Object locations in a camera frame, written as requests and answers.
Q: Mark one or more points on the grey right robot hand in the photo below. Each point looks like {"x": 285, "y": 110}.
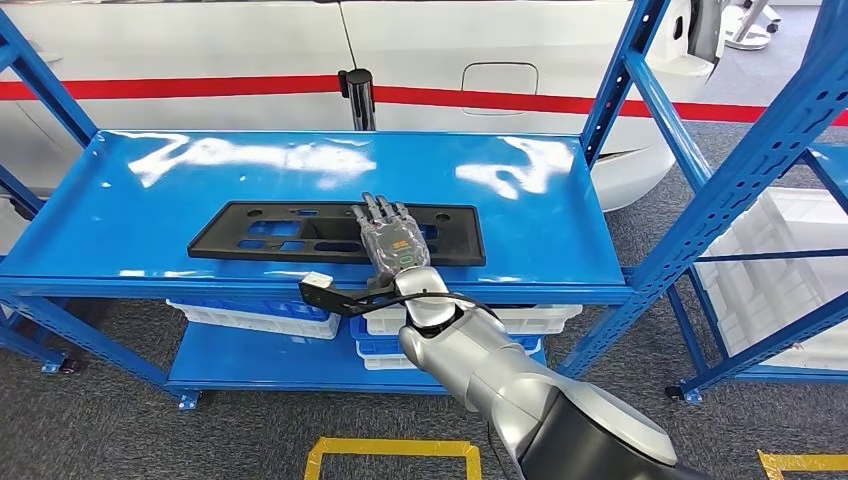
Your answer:
{"x": 391, "y": 242}

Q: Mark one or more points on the black plastic plate bracket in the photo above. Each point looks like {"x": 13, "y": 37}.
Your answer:
{"x": 212, "y": 245}

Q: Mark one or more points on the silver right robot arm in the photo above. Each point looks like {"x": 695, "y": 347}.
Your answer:
{"x": 517, "y": 391}

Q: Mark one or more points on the yellow floor tape square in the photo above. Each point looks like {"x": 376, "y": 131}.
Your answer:
{"x": 391, "y": 447}

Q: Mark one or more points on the red barrier belt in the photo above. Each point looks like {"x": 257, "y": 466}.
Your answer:
{"x": 563, "y": 104}
{"x": 166, "y": 87}

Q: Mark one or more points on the black rack castor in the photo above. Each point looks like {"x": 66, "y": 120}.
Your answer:
{"x": 674, "y": 393}
{"x": 69, "y": 366}

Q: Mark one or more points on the large white plastic crate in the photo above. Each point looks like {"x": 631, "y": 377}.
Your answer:
{"x": 762, "y": 298}

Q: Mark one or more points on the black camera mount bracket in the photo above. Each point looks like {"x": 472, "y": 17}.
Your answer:
{"x": 338, "y": 301}

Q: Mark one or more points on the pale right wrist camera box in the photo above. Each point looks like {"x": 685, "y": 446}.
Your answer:
{"x": 318, "y": 279}

